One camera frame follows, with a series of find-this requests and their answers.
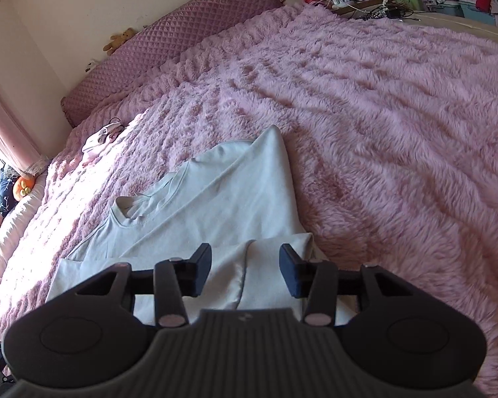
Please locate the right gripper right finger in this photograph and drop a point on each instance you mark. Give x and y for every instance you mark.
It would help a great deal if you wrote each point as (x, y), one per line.
(316, 282)

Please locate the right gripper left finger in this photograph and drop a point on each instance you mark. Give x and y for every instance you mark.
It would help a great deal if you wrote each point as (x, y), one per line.
(176, 279)

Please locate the white printed sweatshirt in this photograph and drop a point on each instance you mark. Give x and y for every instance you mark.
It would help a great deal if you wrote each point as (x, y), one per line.
(238, 197)

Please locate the small pink folded garment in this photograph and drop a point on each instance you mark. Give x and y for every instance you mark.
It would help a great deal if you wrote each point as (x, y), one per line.
(103, 136)

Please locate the pink fluffy bed blanket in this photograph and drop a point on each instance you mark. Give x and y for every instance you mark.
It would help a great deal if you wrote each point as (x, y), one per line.
(391, 131)

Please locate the orange plush toy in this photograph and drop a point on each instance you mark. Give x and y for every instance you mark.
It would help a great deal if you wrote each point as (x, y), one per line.
(23, 186)

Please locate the pink curtain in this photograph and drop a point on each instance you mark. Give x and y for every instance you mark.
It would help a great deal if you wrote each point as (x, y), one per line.
(17, 149)

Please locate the brown teddy bear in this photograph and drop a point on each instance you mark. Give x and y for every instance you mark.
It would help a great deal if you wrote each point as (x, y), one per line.
(117, 40)

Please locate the purple quilted headboard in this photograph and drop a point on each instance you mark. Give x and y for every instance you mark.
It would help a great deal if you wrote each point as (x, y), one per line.
(159, 42)

